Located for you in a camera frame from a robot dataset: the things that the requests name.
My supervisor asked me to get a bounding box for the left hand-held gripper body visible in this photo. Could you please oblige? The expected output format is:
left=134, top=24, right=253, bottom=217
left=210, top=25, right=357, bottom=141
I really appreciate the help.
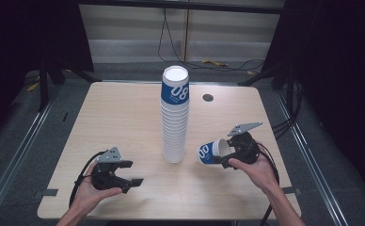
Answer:
left=89, top=146, right=126, bottom=191

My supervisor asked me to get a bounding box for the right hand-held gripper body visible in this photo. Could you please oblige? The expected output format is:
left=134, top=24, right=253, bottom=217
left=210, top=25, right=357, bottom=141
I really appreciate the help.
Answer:
left=221, top=121, right=264, bottom=170

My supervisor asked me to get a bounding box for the blue white paper cup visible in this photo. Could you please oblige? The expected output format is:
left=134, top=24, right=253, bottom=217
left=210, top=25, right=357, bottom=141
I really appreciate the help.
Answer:
left=197, top=137, right=235, bottom=166

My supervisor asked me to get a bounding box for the stack of blue white paper cups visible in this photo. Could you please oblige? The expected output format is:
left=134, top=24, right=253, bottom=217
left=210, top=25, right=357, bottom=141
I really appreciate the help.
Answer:
left=160, top=65, right=191, bottom=164

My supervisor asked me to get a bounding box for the person's left hand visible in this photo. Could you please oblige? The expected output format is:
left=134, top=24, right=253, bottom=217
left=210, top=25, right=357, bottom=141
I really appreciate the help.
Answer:
left=72, top=161, right=124, bottom=218

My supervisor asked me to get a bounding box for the person's right hand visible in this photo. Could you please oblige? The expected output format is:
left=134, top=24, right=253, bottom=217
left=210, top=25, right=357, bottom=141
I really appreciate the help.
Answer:
left=228, top=141, right=281, bottom=196

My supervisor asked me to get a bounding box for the grey tape strip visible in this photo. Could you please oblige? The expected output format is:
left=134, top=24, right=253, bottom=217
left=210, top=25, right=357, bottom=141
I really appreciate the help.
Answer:
left=32, top=188, right=59, bottom=199
left=280, top=186, right=302, bottom=196

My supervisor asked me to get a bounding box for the black metal stand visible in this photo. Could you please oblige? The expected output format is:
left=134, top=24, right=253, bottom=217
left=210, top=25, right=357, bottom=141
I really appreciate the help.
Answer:
left=237, top=60, right=299, bottom=109
left=37, top=51, right=103, bottom=113

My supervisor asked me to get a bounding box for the yellow scrap on floor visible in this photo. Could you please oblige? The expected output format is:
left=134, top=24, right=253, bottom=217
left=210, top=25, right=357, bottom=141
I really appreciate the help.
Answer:
left=200, top=58, right=230, bottom=68

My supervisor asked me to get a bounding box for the black curtain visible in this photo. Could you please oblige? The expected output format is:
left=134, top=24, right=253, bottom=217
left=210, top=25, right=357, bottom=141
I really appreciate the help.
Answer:
left=260, top=0, right=365, bottom=202
left=0, top=0, right=95, bottom=149

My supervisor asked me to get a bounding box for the yellow tape piece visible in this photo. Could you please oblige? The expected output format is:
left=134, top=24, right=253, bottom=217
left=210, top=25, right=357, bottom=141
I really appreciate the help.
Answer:
left=25, top=81, right=40, bottom=93

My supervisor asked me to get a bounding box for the black overhead beam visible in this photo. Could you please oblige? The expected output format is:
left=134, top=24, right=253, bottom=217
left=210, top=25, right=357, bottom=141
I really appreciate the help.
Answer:
left=75, top=0, right=287, bottom=15

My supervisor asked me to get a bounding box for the left hand-held gripper black cable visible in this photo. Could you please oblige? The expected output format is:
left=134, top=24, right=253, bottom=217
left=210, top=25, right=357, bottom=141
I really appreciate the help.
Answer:
left=69, top=150, right=109, bottom=209

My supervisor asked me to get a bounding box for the hand-held gripper black cable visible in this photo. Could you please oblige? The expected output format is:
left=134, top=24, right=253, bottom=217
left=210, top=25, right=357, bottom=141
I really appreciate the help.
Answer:
left=69, top=150, right=109, bottom=209
left=255, top=141, right=281, bottom=226

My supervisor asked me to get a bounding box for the right hand-held gripper black cable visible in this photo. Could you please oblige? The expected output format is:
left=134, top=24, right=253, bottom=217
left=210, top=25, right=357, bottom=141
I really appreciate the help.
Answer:
left=255, top=141, right=281, bottom=226

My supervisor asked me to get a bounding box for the black floor cable bundle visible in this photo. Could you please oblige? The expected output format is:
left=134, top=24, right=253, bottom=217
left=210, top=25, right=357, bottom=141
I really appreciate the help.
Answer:
left=270, top=79, right=306, bottom=140

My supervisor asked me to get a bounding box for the metal floor rail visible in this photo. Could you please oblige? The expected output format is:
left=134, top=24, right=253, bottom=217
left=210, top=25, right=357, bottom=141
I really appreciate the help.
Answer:
left=273, top=90, right=353, bottom=226
left=0, top=82, right=65, bottom=220

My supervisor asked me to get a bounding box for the black hanging wall cable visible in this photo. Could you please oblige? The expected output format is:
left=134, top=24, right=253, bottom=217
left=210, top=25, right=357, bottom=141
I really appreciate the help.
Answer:
left=157, top=8, right=266, bottom=73

